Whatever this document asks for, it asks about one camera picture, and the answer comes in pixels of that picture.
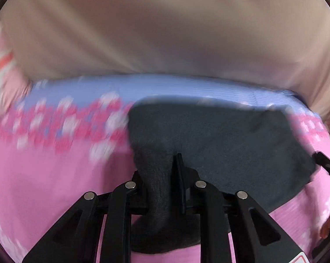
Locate person's right hand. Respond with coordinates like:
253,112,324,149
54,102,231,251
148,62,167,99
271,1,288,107
319,210,330,239

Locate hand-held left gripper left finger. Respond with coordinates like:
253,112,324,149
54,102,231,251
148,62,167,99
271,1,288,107
22,171,149,263

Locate pink floral bed sheet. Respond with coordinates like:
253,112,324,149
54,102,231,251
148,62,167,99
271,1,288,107
0,73,330,263

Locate beige curtain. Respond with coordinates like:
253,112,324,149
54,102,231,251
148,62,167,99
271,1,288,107
0,0,330,122

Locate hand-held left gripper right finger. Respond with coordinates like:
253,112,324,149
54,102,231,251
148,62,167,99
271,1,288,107
172,153,310,263

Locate dark grey pants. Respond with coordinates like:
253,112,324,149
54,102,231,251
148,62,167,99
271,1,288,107
126,95,318,255

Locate pink cartoon face pillow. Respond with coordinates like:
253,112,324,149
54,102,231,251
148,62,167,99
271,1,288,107
0,23,32,118

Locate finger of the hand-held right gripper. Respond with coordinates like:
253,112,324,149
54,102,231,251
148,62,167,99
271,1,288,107
311,151,330,183

